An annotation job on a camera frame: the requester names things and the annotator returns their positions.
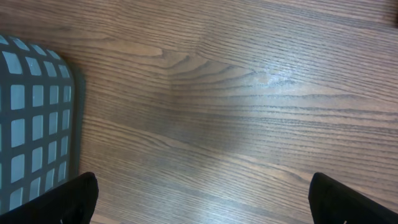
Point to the grey plastic shopping basket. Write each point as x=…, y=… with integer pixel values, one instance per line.
x=37, y=96

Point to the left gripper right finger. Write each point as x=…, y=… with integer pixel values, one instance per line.
x=333, y=202

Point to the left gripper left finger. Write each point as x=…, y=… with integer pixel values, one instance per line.
x=72, y=202

